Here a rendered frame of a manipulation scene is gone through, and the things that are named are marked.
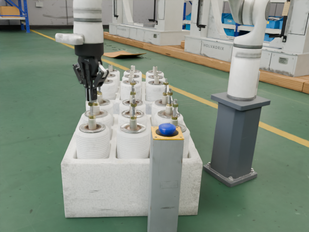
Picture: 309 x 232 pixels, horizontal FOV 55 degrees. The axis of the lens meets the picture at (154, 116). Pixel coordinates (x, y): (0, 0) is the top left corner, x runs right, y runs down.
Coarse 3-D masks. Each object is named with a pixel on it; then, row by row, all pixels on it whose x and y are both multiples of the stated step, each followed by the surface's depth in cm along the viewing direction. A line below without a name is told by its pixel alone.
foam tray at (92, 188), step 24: (72, 144) 91; (192, 144) 95; (72, 168) 81; (96, 168) 81; (120, 168) 82; (144, 168) 83; (192, 168) 84; (72, 192) 84; (96, 192) 84; (120, 192) 85; (144, 192) 85; (192, 192) 87; (72, 216) 86; (96, 216) 87; (120, 216) 88
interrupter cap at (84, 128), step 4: (84, 124) 87; (96, 124) 87; (100, 124) 88; (104, 124) 87; (80, 128) 84; (84, 128) 84; (88, 128) 85; (96, 128) 85; (100, 128) 84; (104, 128) 85; (84, 132) 82; (88, 132) 82; (92, 132) 82; (96, 132) 82
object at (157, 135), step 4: (152, 128) 70; (156, 128) 71; (176, 128) 71; (152, 132) 68; (156, 132) 68; (176, 132) 69; (180, 132) 69; (156, 136) 66; (160, 136) 66; (164, 136) 66; (168, 136) 66; (172, 136) 67; (176, 136) 67; (180, 136) 67
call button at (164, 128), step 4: (160, 124) 69; (164, 124) 69; (168, 124) 69; (172, 124) 69; (160, 128) 67; (164, 128) 67; (168, 128) 67; (172, 128) 67; (160, 132) 68; (164, 132) 67; (168, 132) 67; (172, 132) 68
